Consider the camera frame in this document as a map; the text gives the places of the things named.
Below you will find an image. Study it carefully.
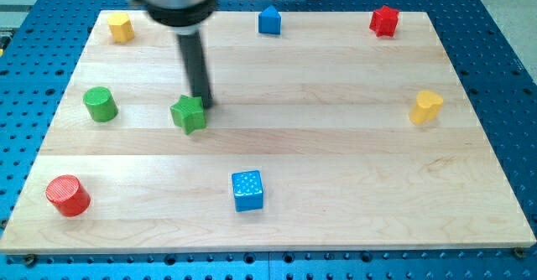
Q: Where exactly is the green star block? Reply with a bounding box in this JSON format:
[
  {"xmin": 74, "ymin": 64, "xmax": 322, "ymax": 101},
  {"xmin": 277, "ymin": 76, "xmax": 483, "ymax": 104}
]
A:
[{"xmin": 169, "ymin": 95, "xmax": 206, "ymax": 135}]

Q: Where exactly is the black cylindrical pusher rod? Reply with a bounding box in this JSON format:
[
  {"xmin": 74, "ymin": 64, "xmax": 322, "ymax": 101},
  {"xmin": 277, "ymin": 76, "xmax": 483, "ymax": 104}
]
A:
[{"xmin": 177, "ymin": 30, "xmax": 213, "ymax": 109}]

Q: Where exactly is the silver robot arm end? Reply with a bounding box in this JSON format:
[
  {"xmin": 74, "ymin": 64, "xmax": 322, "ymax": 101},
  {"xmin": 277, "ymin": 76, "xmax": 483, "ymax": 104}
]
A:
[{"xmin": 127, "ymin": 0, "xmax": 216, "ymax": 35}]

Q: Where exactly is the red star block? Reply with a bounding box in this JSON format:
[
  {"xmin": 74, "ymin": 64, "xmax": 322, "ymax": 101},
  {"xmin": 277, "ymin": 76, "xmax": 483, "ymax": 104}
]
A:
[{"xmin": 369, "ymin": 5, "xmax": 400, "ymax": 37}]

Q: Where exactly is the light wooden board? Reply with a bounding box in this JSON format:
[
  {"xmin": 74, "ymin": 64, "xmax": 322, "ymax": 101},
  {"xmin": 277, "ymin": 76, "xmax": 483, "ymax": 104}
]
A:
[{"xmin": 1, "ymin": 11, "xmax": 535, "ymax": 254}]

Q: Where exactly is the blue cube block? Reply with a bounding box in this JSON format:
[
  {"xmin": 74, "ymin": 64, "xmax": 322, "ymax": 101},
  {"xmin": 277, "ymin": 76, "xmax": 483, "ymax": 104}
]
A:
[{"xmin": 232, "ymin": 170, "xmax": 264, "ymax": 212}]

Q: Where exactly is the blue triangular prism block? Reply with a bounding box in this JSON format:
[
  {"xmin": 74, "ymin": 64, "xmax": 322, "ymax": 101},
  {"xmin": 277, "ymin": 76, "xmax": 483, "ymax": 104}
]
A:
[{"xmin": 258, "ymin": 5, "xmax": 281, "ymax": 35}]

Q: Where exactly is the yellow heart block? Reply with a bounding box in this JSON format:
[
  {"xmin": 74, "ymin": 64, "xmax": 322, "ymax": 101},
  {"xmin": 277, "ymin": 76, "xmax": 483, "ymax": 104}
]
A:
[{"xmin": 409, "ymin": 91, "xmax": 444, "ymax": 125}]

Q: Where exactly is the green cylinder block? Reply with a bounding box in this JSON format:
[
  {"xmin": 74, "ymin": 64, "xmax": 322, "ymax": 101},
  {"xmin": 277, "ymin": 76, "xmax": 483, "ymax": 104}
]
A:
[{"xmin": 83, "ymin": 86, "xmax": 118, "ymax": 122}]

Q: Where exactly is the yellow hexagon block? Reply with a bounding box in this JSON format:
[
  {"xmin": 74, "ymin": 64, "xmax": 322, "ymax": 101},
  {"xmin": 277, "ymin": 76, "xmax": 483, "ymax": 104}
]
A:
[{"xmin": 107, "ymin": 12, "xmax": 135, "ymax": 44}]

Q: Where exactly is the red cylinder block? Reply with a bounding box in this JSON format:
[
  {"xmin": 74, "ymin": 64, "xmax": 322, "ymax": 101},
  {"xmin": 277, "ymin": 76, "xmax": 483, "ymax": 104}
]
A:
[{"xmin": 45, "ymin": 174, "xmax": 91, "ymax": 217}]

